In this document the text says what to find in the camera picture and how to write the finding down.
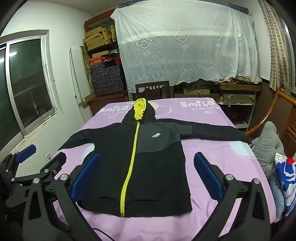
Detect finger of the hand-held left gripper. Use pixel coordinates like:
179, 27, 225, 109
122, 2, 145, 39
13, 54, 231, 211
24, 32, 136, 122
35, 152, 67, 183
0, 144, 37, 178

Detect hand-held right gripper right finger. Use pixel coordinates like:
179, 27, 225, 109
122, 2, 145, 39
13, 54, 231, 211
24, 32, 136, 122
194, 152, 271, 241

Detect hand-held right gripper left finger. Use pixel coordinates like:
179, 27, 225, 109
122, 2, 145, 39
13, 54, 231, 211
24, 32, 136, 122
22, 153, 102, 241

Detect black hoodie yellow zipper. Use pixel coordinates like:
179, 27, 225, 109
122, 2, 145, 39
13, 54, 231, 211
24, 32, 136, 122
58, 98, 252, 218

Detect purple printed blanket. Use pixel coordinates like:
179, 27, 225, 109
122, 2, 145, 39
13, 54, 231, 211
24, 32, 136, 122
53, 97, 277, 241

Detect sliding glass window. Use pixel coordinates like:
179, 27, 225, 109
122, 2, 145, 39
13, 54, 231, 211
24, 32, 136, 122
0, 35, 58, 151

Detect brown wooden cabinet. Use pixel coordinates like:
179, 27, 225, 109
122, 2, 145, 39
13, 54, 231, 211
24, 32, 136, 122
89, 90, 130, 115

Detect blue white red cloth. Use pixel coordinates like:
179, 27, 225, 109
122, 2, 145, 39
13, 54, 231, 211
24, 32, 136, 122
274, 153, 296, 217

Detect brown cardboard box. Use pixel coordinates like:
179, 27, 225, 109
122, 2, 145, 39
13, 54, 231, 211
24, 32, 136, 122
174, 85, 220, 99

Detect wooden crate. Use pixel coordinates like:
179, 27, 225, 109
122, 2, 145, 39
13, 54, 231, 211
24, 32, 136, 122
218, 80, 262, 105

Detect white boards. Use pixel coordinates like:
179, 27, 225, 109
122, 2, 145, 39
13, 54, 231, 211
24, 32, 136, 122
70, 46, 95, 105

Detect blue patterned storage box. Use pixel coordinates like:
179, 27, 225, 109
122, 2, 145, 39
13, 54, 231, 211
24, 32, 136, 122
90, 65, 108, 93
105, 64, 125, 92

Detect green floral panel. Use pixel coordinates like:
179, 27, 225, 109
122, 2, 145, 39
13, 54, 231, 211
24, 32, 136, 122
80, 46, 95, 93

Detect dark wooden chair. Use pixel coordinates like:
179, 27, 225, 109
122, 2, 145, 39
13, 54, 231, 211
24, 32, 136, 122
135, 81, 171, 101

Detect light wooden chair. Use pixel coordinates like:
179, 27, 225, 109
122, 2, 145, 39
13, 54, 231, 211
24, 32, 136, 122
245, 88, 296, 158

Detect orange patterned box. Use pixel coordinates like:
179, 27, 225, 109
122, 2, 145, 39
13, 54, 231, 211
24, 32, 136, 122
91, 57, 120, 67

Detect white lace cloth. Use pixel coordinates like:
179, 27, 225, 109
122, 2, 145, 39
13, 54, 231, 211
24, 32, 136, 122
110, 0, 259, 87

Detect beige patterned curtain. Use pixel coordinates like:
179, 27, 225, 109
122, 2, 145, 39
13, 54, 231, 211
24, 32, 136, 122
259, 0, 292, 92

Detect black cable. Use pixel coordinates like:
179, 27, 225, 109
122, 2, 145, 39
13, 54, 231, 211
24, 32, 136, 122
92, 228, 121, 241

